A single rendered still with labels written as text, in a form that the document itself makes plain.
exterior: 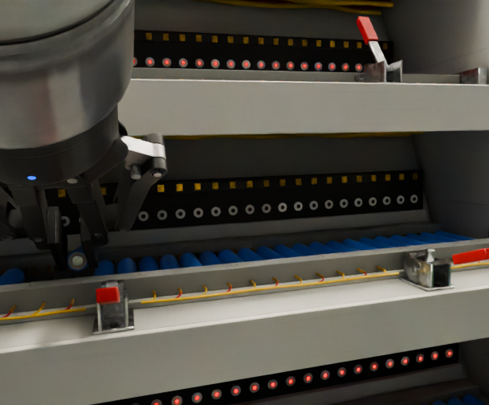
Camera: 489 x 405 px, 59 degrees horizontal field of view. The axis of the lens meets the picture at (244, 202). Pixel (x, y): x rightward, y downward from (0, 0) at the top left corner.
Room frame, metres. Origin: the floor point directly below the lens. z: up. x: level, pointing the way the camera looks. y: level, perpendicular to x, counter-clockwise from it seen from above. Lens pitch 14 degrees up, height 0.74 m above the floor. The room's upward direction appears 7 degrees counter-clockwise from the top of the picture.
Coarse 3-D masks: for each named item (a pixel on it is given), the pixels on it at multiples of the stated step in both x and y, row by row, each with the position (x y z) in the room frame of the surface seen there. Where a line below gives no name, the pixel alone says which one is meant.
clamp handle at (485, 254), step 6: (426, 252) 0.38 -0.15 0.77; (432, 252) 0.38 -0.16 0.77; (468, 252) 0.33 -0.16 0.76; (474, 252) 0.33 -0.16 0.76; (480, 252) 0.32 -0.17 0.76; (486, 252) 0.32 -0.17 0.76; (426, 258) 0.38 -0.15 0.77; (432, 258) 0.38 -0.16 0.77; (450, 258) 0.35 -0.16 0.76; (456, 258) 0.35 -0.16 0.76; (462, 258) 0.34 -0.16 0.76; (468, 258) 0.33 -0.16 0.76; (474, 258) 0.33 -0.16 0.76; (480, 258) 0.32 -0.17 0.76; (486, 258) 0.32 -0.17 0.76; (438, 264) 0.37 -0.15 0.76
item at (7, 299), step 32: (320, 256) 0.40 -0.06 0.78; (352, 256) 0.40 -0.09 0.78; (384, 256) 0.41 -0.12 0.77; (448, 256) 0.43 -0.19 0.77; (0, 288) 0.33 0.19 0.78; (32, 288) 0.33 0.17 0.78; (64, 288) 0.33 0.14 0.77; (128, 288) 0.35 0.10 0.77; (160, 288) 0.36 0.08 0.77; (192, 288) 0.36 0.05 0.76; (224, 288) 0.37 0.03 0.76; (256, 288) 0.36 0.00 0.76; (0, 320) 0.31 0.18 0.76
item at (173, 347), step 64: (64, 320) 0.33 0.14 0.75; (192, 320) 0.33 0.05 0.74; (256, 320) 0.33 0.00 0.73; (320, 320) 0.34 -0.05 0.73; (384, 320) 0.36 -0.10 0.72; (448, 320) 0.38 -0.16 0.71; (0, 384) 0.29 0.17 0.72; (64, 384) 0.30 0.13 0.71; (128, 384) 0.32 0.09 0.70; (192, 384) 0.33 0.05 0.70
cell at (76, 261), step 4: (76, 248) 0.39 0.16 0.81; (80, 248) 0.38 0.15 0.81; (72, 252) 0.37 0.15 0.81; (76, 252) 0.37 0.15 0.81; (80, 252) 0.37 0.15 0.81; (68, 256) 0.37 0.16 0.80; (72, 256) 0.37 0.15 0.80; (76, 256) 0.37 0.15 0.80; (80, 256) 0.37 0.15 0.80; (84, 256) 0.37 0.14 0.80; (68, 260) 0.37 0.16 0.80; (72, 260) 0.37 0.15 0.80; (76, 260) 0.37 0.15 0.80; (80, 260) 0.37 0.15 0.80; (84, 260) 0.37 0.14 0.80; (68, 264) 0.37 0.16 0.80; (72, 264) 0.37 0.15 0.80; (76, 264) 0.37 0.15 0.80; (80, 264) 0.37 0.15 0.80; (84, 264) 0.37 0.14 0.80; (72, 268) 0.37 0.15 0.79; (76, 268) 0.37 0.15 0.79; (80, 268) 0.37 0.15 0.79
